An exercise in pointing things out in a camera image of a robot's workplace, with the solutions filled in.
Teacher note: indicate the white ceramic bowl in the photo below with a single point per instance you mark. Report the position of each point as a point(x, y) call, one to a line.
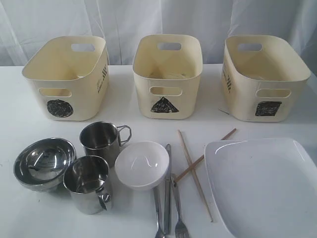
point(142, 165)

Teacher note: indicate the brown wooden chopstick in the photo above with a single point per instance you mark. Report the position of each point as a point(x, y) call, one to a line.
point(193, 165)

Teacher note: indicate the steel mug with wire handle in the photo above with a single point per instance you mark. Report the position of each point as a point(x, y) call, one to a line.
point(102, 139)

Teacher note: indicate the shiny steel mug front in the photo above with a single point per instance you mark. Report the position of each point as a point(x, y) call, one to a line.
point(88, 181)

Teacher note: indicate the small steel bowl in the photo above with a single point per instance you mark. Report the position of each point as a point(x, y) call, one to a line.
point(45, 162)

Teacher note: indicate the large steel bowl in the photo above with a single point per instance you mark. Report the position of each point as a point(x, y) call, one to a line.
point(47, 185)

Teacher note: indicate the light wooden chopstick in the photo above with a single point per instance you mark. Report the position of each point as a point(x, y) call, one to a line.
point(193, 172)

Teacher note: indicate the cream bin with triangle mark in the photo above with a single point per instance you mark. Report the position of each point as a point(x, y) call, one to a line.
point(167, 71)

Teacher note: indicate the steel table knife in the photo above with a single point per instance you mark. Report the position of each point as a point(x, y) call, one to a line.
point(167, 199)

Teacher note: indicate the steel spoon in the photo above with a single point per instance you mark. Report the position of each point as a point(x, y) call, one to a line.
point(160, 233)

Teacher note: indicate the cream bin with circle mark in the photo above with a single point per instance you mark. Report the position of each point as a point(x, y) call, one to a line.
point(69, 76)

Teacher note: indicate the cream bin with square mark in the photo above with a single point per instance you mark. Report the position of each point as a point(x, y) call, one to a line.
point(262, 77)

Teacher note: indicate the steel fork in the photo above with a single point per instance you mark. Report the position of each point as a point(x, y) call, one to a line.
point(180, 228)

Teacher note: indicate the white square plate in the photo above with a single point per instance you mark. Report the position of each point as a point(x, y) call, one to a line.
point(263, 188)

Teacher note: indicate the white backdrop curtain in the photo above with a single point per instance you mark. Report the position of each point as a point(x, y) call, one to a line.
point(26, 25)

